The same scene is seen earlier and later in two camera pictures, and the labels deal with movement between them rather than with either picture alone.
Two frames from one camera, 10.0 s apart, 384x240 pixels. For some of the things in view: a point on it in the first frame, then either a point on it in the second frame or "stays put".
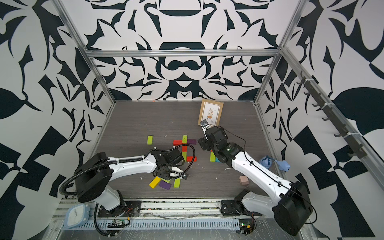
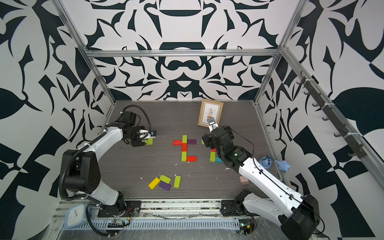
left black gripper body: [167, 175] to [135, 141]
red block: [177, 142] stays put
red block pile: [190, 158] stays put
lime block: [212, 157] stays put
